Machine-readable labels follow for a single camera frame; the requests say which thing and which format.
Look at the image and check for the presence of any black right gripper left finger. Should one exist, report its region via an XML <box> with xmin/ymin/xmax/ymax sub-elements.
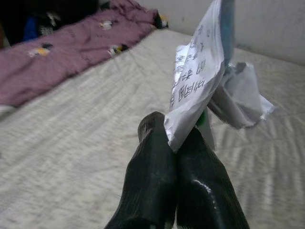
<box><xmin>102</xmin><ymin>111</ymin><xmax>179</xmax><ymax>229</ymax></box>

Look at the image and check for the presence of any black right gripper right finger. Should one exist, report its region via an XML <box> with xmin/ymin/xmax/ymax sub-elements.
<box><xmin>175</xmin><ymin>126</ymin><xmax>251</xmax><ymax>229</ymax></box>

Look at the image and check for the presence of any white plastic wrapper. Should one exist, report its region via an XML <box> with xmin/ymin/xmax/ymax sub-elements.
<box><xmin>202</xmin><ymin>0</ymin><xmax>275</xmax><ymax>151</ymax></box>

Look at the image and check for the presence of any white printed paper sheet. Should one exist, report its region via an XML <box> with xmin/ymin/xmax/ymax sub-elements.
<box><xmin>163</xmin><ymin>0</ymin><xmax>226</xmax><ymax>153</ymax></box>

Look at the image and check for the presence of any white quilted mattress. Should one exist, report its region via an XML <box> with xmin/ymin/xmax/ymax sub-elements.
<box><xmin>0</xmin><ymin>27</ymin><xmax>305</xmax><ymax>229</ymax></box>

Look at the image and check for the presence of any purple cartoon print blanket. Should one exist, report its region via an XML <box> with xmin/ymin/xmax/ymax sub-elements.
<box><xmin>0</xmin><ymin>0</ymin><xmax>169</xmax><ymax>117</ymax></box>

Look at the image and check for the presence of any black printed bag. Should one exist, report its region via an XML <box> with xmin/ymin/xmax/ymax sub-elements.
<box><xmin>0</xmin><ymin>0</ymin><xmax>101</xmax><ymax>46</ymax></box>

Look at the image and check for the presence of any blue fabric item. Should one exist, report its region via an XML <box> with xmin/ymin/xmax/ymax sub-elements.
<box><xmin>25</xmin><ymin>16</ymin><xmax>39</xmax><ymax>39</ymax></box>

